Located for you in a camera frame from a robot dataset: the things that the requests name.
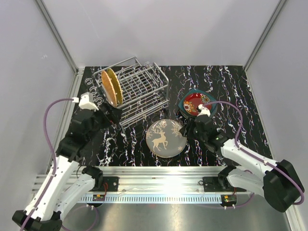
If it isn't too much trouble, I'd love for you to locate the silver wire dish rack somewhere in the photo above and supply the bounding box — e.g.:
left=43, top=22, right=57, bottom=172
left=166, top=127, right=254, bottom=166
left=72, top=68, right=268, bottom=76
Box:
left=92, top=57, right=169, bottom=130

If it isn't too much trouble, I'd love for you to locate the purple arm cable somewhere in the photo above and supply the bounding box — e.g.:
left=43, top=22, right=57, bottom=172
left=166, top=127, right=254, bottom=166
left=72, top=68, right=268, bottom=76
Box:
left=204, top=100, right=304, bottom=205
left=21, top=97, right=100, bottom=231

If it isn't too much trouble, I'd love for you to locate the grey reindeer plate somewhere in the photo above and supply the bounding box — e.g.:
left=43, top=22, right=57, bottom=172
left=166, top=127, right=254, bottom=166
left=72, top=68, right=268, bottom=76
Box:
left=146, top=119, right=187, bottom=158

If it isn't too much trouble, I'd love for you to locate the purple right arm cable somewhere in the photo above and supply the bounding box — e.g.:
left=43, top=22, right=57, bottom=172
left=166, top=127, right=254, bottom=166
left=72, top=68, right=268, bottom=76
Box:
left=204, top=100, right=304, bottom=205

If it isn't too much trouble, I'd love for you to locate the yellow green woven plate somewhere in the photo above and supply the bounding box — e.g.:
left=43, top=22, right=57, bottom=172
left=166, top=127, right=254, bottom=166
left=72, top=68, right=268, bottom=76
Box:
left=107, top=68, right=123, bottom=106

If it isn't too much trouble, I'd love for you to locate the orange woven plate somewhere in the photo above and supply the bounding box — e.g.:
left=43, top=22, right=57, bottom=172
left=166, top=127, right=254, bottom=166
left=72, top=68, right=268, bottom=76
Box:
left=101, top=70, right=117, bottom=107

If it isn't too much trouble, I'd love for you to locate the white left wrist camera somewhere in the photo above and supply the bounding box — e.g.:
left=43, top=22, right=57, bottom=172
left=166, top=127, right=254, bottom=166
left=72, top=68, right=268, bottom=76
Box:
left=72, top=92, right=99, bottom=111

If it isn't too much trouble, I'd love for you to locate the red floral plate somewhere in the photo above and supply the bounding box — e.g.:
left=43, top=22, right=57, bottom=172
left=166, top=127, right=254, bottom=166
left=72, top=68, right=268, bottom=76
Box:
left=183, top=93, right=211, bottom=116

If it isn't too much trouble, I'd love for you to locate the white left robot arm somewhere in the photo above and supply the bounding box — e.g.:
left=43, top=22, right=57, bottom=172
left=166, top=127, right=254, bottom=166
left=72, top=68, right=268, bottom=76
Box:
left=12, top=103, right=122, bottom=231

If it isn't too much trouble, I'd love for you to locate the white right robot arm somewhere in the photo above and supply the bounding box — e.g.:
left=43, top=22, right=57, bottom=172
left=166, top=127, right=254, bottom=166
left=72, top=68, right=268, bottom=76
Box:
left=180, top=115, right=305, bottom=212

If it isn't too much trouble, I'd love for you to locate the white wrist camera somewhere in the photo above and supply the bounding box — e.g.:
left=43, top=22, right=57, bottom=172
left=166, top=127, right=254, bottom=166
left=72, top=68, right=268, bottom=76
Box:
left=72, top=92, right=99, bottom=111
left=197, top=104, right=211, bottom=117

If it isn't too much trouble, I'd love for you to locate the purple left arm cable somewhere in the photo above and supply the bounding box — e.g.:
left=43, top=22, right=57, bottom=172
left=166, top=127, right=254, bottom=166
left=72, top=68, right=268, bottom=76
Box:
left=21, top=97, right=100, bottom=231

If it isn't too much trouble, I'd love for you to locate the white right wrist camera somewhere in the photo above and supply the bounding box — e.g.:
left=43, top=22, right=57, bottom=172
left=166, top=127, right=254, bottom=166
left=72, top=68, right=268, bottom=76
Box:
left=197, top=104, right=211, bottom=117

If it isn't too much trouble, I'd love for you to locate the dark bottom plate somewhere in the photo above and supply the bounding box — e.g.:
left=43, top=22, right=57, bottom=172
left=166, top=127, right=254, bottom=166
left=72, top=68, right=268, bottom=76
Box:
left=180, top=105, right=218, bottom=121

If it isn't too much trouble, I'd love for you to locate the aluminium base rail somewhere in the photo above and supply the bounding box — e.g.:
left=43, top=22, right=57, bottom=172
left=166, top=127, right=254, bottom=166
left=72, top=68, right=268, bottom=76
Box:
left=31, top=166, right=293, bottom=205

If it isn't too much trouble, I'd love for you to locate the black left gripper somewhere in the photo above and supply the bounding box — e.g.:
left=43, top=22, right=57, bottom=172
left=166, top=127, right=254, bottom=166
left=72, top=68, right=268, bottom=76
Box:
left=86, top=101, right=122, bottom=141

